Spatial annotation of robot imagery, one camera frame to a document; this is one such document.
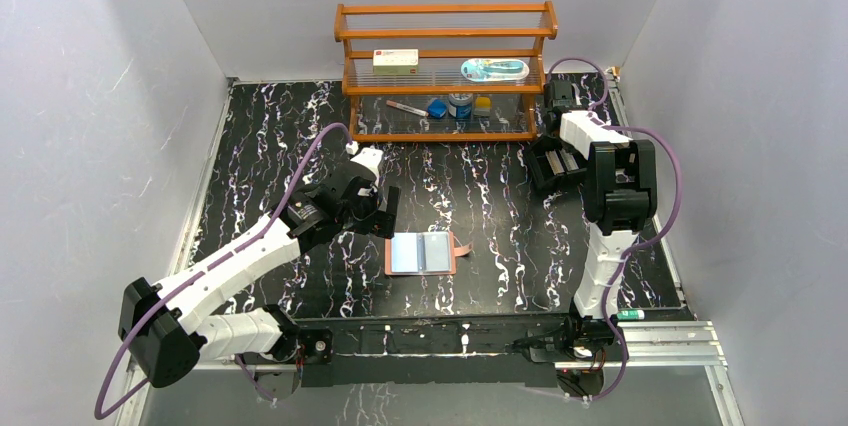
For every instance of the brown leather card holder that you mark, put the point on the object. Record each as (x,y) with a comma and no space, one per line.
(423,254)

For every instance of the green white marker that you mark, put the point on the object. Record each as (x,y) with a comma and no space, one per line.
(631,315)

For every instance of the wooden three-tier shelf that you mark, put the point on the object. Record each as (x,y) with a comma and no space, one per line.
(446,35)

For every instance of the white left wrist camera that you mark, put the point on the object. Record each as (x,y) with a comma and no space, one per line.
(369,157)

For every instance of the blue toothbrush blister pack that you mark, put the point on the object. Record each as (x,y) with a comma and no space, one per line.
(494,69)

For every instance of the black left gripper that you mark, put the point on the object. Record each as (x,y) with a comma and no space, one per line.
(374,212)

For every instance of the small blue box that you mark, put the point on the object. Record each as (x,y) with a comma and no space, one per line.
(436,109)

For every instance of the blue white round tin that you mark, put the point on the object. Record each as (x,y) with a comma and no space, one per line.
(460,105)

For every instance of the white red medicine box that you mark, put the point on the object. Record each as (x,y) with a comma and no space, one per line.
(387,62)

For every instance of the black card tray box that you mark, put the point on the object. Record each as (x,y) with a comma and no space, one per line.
(553,165)

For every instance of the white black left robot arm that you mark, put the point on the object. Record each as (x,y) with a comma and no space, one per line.
(173,325)

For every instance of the red white marker pen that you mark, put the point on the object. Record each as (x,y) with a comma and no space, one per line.
(406,108)

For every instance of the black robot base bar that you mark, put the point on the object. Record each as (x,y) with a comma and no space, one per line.
(456,349)

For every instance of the small yellow box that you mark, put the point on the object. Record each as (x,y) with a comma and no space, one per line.
(482,107)

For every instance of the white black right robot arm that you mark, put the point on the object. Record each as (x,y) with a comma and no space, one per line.
(618,194)

